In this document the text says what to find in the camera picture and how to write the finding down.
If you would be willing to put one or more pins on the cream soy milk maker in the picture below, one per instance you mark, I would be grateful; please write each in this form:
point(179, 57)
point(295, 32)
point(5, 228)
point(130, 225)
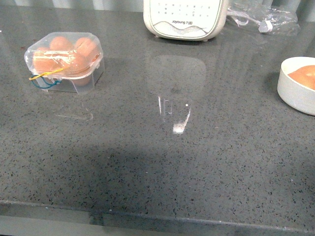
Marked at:
point(188, 20)

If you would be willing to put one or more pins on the brown box egg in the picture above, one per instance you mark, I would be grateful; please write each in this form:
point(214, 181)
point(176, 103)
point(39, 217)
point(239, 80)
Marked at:
point(44, 60)
point(87, 47)
point(60, 43)

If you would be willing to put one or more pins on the brown front bowl egg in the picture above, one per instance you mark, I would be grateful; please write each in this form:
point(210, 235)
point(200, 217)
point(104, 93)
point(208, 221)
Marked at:
point(305, 76)

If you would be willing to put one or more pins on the brown top egg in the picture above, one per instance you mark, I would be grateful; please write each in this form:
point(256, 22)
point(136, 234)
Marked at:
point(75, 67)

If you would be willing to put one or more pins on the cream round bowl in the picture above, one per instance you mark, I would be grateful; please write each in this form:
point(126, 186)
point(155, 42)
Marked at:
point(294, 94)

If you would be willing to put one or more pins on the brown box egg right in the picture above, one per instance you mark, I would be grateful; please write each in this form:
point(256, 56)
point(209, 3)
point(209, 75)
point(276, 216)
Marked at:
point(87, 47)

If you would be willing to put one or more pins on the clear plastic bag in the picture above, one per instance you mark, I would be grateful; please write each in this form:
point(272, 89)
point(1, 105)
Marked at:
point(254, 16)

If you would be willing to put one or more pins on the brown box egg back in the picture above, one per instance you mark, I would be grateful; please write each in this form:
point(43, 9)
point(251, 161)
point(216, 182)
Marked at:
point(60, 43)

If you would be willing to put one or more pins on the clear plastic egg box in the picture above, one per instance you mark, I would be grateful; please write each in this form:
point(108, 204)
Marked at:
point(56, 80)

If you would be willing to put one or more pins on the brown box egg left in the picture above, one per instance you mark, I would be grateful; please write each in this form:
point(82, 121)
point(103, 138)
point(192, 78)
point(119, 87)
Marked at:
point(44, 60)

